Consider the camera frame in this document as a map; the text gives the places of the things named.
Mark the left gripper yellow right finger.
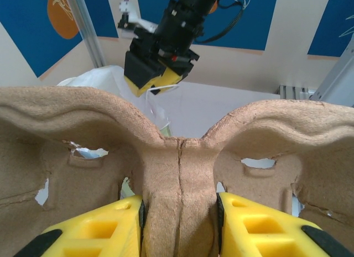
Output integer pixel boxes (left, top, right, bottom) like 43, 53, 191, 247
216, 191, 353, 257

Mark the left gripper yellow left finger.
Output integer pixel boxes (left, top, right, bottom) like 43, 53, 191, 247
13, 195, 145, 257

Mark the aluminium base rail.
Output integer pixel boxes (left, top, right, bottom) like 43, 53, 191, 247
276, 85, 312, 101

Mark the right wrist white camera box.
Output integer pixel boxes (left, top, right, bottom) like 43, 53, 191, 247
117, 1, 159, 34

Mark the brown pulp cup carrier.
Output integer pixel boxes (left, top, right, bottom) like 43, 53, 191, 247
0, 85, 354, 257

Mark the painted print paper gift bag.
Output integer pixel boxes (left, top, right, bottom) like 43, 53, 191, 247
56, 65, 180, 160

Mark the aluminium frame post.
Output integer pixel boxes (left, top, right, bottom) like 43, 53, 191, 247
65, 0, 108, 69
309, 43, 354, 108

